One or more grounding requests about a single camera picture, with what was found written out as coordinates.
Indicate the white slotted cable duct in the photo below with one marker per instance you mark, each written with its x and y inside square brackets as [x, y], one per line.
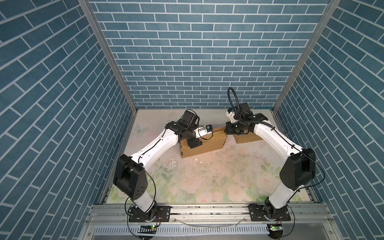
[182, 230]

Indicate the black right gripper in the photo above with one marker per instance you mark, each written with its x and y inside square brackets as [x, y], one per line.
[228, 130]

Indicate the aluminium corner post left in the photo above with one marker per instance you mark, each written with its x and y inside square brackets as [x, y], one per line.
[95, 26]

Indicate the aluminium corner post right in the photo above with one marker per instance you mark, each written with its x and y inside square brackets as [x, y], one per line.
[318, 30]

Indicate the brown cardboard box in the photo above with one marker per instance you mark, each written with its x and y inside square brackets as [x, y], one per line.
[250, 137]

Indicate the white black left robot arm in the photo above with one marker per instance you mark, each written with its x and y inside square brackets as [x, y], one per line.
[131, 172]

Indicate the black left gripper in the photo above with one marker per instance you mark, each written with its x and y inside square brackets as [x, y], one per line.
[194, 143]

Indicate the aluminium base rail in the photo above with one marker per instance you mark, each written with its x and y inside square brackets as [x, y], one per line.
[302, 212]

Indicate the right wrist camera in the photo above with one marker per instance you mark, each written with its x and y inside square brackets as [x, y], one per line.
[231, 115]

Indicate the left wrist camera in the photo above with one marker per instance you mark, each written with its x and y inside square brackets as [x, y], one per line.
[201, 132]

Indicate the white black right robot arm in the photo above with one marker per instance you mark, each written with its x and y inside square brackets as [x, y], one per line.
[299, 164]

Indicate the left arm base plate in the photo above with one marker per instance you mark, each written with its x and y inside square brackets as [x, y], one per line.
[163, 213]

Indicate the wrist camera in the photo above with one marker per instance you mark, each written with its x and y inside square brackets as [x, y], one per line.
[201, 132]
[231, 115]

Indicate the aluminium corner post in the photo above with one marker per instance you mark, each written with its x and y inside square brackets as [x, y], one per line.
[318, 30]
[95, 26]

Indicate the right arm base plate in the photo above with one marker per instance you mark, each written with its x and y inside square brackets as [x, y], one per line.
[260, 213]

